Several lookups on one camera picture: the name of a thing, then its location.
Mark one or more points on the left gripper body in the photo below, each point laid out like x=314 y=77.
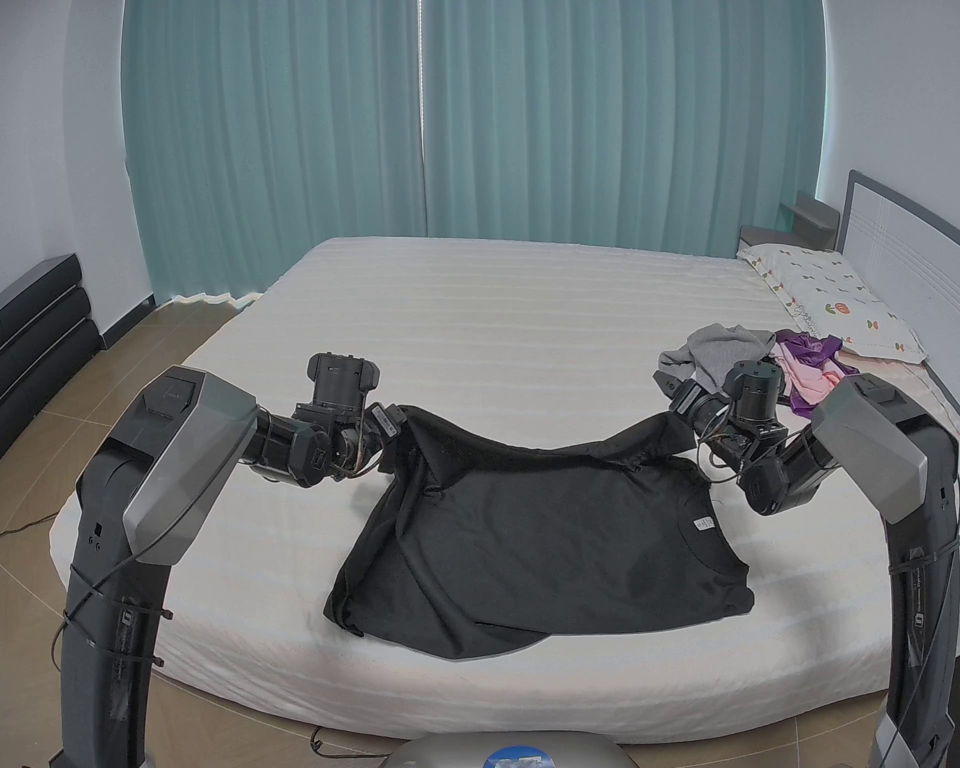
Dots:
x=384 y=421

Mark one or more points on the grey bedside table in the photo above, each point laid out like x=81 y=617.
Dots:
x=810 y=214

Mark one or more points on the bed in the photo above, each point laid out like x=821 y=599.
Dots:
x=487 y=337

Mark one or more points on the black T-shirt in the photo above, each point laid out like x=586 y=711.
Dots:
x=540 y=540

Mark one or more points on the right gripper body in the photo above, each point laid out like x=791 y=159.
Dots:
x=697 y=405

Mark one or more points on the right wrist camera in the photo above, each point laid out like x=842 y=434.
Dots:
x=754 y=390

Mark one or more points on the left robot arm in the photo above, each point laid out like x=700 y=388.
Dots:
x=172 y=450

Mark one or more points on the black chest of drawers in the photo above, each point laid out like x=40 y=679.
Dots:
x=45 y=330

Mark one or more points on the pile of clothes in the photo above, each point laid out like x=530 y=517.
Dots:
x=810 y=375

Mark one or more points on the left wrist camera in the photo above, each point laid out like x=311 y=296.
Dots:
x=341 y=379

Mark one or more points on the grey garment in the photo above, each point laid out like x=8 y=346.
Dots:
x=720 y=345

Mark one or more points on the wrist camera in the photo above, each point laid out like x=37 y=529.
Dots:
x=341 y=379
x=754 y=390

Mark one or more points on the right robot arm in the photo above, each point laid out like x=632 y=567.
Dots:
x=862 y=442

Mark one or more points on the blue-green curtain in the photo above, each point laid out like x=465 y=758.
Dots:
x=270 y=150
x=615 y=135

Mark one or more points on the white printed pillow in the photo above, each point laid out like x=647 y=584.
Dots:
x=832 y=292

